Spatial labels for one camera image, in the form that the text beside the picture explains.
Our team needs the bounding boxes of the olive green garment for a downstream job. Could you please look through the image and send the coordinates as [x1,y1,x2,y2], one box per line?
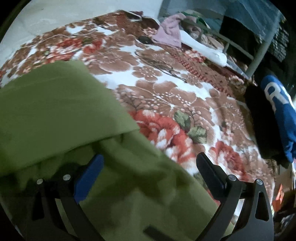
[1,61,217,240]

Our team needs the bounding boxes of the floral brown white blanket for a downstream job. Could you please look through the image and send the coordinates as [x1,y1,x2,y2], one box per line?
[1,11,275,198]

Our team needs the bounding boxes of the blue garment white letters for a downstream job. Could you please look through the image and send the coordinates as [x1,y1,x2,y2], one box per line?
[260,75,295,163]

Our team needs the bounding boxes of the dark red patterned pillow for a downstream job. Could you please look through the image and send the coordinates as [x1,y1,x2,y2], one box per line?
[159,44,248,99]

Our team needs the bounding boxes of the white pillow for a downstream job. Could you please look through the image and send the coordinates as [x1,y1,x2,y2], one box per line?
[180,30,227,67]

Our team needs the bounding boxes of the black white striped cloth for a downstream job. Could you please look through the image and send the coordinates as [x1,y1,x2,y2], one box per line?
[271,25,289,62]

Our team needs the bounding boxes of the small black object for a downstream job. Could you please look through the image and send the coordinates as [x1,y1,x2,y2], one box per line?
[138,36,153,45]

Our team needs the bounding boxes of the pink cloth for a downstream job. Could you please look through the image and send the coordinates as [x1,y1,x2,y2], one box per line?
[152,13,186,48]

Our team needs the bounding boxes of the blue denim cloth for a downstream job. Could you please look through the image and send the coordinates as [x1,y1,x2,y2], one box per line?
[159,0,285,41]

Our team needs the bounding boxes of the green plastic bag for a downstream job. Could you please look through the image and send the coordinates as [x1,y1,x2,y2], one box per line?
[182,9,210,29]

